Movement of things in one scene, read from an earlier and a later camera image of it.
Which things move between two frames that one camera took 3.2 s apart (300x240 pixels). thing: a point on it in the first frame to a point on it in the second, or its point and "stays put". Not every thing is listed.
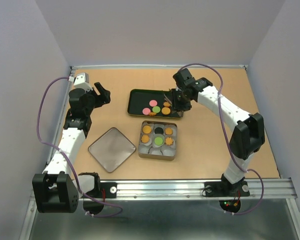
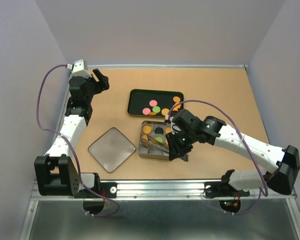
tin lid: [111, 149] stays put
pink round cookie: [146, 111] stays put
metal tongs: [167, 100] to [146, 142]
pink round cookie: [153, 103] stays put
